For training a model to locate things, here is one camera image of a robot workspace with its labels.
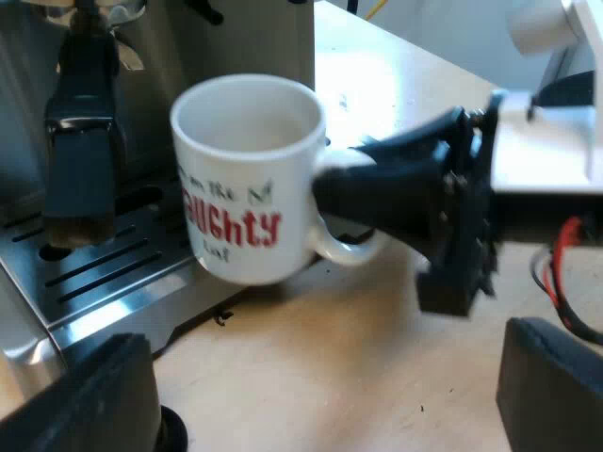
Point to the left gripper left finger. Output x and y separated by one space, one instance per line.
85 400

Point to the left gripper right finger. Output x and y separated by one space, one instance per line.
556 391

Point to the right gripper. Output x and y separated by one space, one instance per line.
466 212

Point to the white mug red black print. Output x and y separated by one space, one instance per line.
245 141

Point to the steel espresso machine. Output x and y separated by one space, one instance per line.
118 292

